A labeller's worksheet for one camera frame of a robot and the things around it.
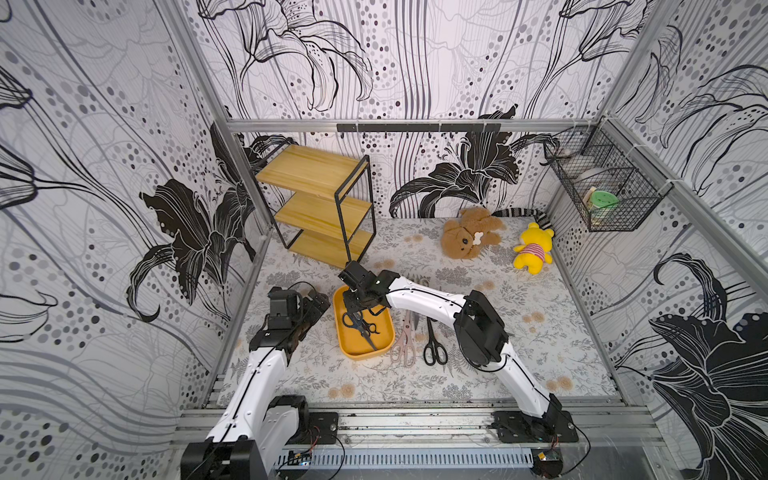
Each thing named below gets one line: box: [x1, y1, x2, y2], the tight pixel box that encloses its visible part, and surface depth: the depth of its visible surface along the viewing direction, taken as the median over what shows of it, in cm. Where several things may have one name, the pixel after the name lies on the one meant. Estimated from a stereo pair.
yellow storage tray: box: [333, 285, 396, 359], surface depth 90 cm
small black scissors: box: [354, 319, 380, 338], surface depth 92 cm
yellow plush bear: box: [513, 222, 555, 275], surface depth 106 cm
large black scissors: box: [423, 317, 449, 366], surface depth 87 cm
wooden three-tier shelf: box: [255, 142, 377, 268], surface depth 94 cm
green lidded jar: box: [591, 190, 619, 209], surface depth 81 cm
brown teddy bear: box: [441, 207, 506, 260], surface depth 106 cm
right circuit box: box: [531, 438, 573, 479], surface depth 71 cm
